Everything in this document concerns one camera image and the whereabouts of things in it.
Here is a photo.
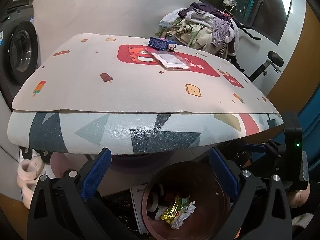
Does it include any gold foil wrapper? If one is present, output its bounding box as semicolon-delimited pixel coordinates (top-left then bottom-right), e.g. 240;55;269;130
160;195;188;223

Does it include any white paper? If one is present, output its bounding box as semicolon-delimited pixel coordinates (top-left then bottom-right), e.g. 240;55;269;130
170;201;196;229

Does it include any dark brown trash bin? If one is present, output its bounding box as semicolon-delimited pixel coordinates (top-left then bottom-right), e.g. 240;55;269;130
141;161;229;239

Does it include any person's right hand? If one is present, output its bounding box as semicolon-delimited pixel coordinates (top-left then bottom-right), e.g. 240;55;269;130
287;183;310;208

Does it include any white fluffy slipper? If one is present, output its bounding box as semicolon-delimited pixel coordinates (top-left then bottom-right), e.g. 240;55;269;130
17;157;44;209

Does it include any patterned foam table mat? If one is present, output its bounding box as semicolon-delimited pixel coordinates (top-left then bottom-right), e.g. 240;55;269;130
7;33;283;155

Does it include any black exercise bike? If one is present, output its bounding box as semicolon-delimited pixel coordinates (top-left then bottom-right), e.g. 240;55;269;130
224;18;284;81

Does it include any clear flat plastic case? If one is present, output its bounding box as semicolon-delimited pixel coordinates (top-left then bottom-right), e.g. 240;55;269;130
148;50;190;70

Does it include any pile of clothes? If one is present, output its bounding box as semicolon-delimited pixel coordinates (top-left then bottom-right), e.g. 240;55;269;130
155;2;240;59

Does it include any blue small box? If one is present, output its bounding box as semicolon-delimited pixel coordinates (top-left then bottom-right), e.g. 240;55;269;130
148;37;177;51

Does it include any dark grey washing machine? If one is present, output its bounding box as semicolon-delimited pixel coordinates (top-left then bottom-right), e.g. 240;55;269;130
0;5;39;109

